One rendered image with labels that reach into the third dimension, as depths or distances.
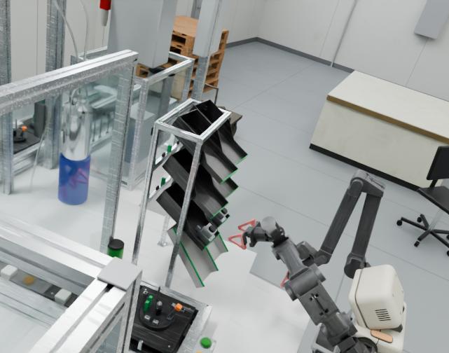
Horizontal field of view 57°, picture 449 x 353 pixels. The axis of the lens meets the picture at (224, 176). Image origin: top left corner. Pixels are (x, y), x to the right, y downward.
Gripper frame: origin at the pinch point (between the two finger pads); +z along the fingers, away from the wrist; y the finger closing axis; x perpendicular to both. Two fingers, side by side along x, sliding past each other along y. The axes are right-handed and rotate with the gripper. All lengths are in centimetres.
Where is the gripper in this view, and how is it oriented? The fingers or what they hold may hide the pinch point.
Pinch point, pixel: (235, 232)
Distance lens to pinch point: 165.6
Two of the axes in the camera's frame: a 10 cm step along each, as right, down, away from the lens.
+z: -8.9, 0.3, 4.6
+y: -4.2, 3.4, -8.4
